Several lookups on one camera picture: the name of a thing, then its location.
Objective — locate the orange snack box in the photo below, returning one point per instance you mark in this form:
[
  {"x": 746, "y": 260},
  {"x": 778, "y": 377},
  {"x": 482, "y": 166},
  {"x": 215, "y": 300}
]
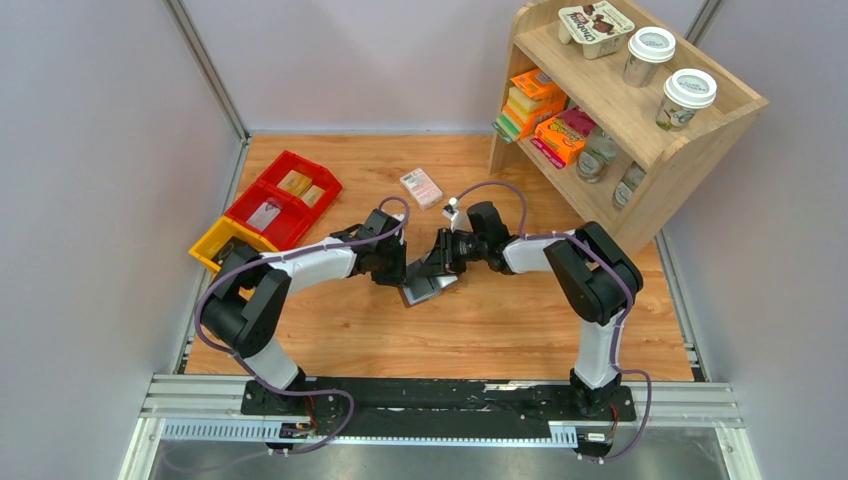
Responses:
[{"x": 562, "y": 137}]

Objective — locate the wooden shelf unit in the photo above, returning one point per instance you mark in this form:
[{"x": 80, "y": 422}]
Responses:
[{"x": 676, "y": 163}]

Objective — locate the playing card box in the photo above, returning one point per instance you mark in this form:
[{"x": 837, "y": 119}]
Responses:
[{"x": 422, "y": 188}]

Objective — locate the red plastic bin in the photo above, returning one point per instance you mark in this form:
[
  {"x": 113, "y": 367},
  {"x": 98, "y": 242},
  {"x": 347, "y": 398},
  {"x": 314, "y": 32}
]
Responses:
[
  {"x": 271, "y": 213},
  {"x": 310, "y": 184}
]

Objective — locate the stacked sponge pack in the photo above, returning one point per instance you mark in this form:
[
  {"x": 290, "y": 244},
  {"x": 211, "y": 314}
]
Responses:
[{"x": 532, "y": 98}]

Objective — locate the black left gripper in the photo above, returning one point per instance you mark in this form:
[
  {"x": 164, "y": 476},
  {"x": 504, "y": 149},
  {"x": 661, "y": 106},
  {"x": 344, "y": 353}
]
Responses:
[{"x": 399, "y": 276}]

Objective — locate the near paper coffee cup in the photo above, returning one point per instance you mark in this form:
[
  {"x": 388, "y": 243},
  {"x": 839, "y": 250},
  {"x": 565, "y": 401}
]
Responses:
[{"x": 686, "y": 92}]

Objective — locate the yellow plastic bin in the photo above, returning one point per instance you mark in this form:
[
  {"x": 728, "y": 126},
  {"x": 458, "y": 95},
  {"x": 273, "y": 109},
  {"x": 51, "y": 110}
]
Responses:
[{"x": 220, "y": 240}]

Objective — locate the left glass jar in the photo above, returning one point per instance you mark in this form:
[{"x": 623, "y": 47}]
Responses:
[{"x": 598, "y": 154}]

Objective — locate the right glass jar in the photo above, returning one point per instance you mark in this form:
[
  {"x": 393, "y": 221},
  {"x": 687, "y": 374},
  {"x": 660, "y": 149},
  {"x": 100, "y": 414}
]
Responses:
[{"x": 627, "y": 186}]

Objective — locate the far paper coffee cup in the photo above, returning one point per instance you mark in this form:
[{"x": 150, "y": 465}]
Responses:
[{"x": 649, "y": 48}]

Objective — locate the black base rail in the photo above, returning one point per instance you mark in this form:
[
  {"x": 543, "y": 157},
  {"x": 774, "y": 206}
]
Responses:
[{"x": 434, "y": 408}]

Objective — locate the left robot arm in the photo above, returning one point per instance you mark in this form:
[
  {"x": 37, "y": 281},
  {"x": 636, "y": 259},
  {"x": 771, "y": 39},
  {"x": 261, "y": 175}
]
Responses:
[{"x": 239, "y": 313}]

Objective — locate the brown leather card holder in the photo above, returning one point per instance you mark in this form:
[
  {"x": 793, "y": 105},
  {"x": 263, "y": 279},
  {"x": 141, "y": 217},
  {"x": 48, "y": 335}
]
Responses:
[{"x": 418, "y": 289}]

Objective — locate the chocolate pudding pack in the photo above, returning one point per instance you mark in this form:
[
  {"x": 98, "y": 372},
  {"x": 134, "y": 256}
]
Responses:
[{"x": 599, "y": 28}]

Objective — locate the paper coffee cup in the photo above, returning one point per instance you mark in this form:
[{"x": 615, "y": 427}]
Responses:
[
  {"x": 649, "y": 48},
  {"x": 686, "y": 92}
]

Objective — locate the far red plastic bin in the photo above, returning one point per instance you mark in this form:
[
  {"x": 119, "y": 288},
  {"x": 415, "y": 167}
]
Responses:
[{"x": 310, "y": 184}]

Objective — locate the near red plastic bin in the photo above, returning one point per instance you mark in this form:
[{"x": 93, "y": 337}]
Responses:
[{"x": 271, "y": 213}]

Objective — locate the glass jar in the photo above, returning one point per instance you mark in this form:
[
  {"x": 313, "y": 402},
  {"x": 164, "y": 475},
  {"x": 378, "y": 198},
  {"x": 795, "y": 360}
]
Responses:
[
  {"x": 627, "y": 186},
  {"x": 598, "y": 154}
]

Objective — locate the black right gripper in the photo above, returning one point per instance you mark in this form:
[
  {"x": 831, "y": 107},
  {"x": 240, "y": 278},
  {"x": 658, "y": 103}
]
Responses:
[{"x": 440, "y": 258}]

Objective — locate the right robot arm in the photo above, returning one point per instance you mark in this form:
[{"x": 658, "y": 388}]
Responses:
[{"x": 597, "y": 277}]

